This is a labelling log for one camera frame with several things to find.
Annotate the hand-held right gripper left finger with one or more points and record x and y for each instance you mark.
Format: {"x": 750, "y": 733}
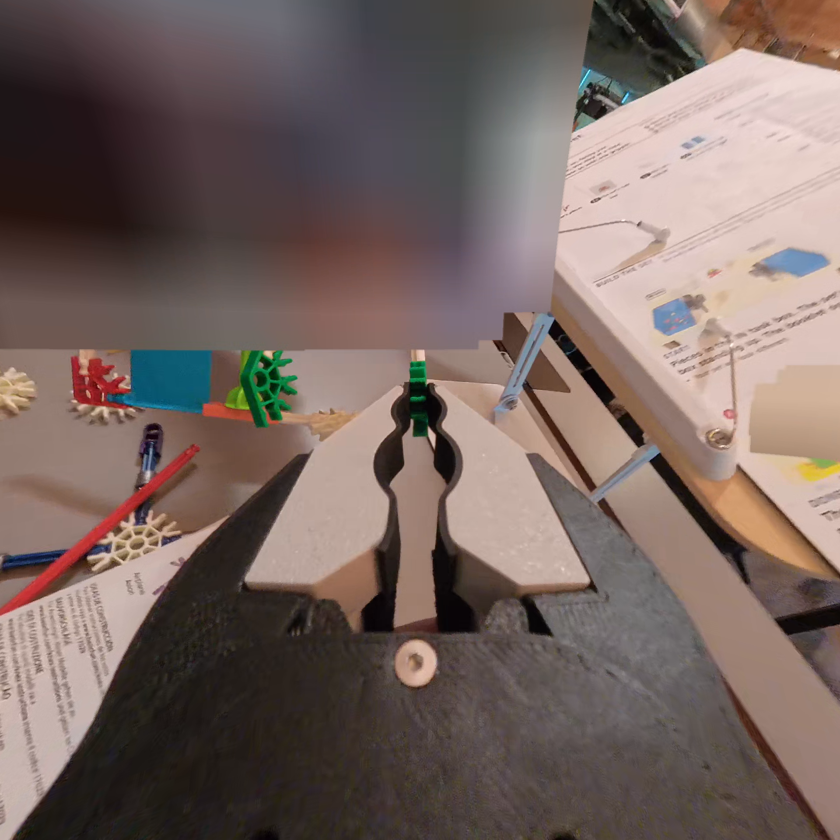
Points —
{"x": 321, "y": 518}

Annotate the white metal stand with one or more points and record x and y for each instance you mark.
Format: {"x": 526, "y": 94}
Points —
{"x": 525, "y": 367}

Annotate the colourful construction toy model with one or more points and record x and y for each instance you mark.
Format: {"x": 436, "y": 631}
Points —
{"x": 170, "y": 380}

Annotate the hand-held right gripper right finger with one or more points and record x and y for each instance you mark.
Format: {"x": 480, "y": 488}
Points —
{"x": 512, "y": 518}

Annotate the white snowflake connector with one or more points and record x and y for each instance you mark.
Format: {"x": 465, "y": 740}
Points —
{"x": 16, "y": 392}

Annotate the white instruction board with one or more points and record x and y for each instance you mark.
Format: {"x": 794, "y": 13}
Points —
{"x": 689, "y": 216}

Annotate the toy instruction booklet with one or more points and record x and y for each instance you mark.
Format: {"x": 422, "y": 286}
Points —
{"x": 52, "y": 656}

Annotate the red plastic rod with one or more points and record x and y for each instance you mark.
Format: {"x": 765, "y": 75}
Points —
{"x": 98, "y": 535}

